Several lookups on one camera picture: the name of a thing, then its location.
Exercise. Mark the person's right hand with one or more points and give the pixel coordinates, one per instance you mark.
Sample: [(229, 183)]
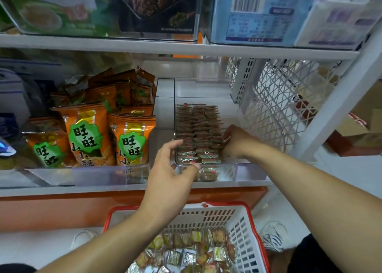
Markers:
[(239, 141)]

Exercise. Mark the person's left hand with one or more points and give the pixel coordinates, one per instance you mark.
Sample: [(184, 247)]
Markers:
[(167, 186)]

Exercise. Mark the row of small snack packets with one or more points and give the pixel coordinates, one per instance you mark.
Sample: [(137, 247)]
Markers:
[(200, 132)]

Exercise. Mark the pile of small snack packets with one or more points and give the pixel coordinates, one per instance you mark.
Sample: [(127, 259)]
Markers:
[(185, 252)]

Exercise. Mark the white basket with red rim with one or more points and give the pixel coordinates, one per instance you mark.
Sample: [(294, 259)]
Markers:
[(239, 225)]

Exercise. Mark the white metal shelf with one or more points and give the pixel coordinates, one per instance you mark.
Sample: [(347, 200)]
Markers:
[(179, 46)]

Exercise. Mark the person's right forearm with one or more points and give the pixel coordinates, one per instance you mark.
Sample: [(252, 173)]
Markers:
[(322, 201)]

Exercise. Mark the person's left forearm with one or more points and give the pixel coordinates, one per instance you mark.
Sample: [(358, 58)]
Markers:
[(101, 249)]

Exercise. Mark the clear plastic shelf front guard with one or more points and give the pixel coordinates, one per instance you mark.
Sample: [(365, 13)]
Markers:
[(89, 175)]

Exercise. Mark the person's left shoe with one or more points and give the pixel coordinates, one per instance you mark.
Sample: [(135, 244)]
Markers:
[(82, 237)]

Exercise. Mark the person's shoe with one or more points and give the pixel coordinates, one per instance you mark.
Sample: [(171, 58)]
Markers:
[(273, 237), (82, 237)]

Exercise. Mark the person's right shoe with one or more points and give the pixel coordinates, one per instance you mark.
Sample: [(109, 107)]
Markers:
[(273, 237)]

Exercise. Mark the orange shelf base panel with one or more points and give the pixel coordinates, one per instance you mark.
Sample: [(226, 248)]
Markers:
[(59, 210)]

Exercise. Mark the person's black shorts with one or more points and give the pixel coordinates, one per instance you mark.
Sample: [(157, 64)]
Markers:
[(310, 255)]

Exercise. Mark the white perforated side panel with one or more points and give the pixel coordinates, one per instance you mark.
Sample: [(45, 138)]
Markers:
[(280, 99)]

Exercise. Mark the group of orange snack bags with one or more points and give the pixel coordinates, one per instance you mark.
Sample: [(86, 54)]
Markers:
[(92, 135)]

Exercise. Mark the brown cardboard box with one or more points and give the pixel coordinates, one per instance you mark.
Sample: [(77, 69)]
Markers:
[(358, 126)]

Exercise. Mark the blue product box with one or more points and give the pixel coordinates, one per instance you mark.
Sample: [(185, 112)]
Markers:
[(259, 19)]

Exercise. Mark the black product box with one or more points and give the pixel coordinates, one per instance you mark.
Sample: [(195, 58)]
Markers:
[(155, 7)]

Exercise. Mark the blue white snack bag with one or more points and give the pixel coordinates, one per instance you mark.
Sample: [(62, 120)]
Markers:
[(6, 147)]

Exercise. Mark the green white product box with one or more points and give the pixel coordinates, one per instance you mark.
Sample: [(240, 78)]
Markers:
[(57, 10)]

